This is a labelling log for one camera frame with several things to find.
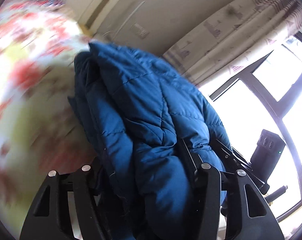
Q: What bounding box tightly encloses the floral bed quilt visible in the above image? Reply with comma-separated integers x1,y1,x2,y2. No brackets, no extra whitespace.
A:
0,0,102,205

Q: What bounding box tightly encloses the wall power socket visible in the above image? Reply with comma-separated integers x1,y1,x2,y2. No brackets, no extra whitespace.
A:
130,23,149,39

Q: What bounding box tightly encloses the patterned red blue pillow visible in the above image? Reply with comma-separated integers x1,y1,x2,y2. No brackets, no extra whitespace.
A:
32,0,65,7

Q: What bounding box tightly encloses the white wooden headboard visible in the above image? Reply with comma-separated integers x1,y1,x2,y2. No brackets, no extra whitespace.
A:
58,0,135,34

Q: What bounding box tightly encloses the beige striped curtain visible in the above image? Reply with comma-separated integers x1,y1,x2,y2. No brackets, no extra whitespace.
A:
163,0,302,87

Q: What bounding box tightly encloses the blue puffer jacket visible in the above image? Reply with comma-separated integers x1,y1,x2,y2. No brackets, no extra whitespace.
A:
69,42,231,239

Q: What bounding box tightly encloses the white charging cable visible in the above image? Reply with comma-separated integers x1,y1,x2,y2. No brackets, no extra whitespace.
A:
101,0,147,40

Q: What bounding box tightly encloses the dark window frame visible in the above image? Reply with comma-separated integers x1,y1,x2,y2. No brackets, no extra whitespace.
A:
211,33,302,221

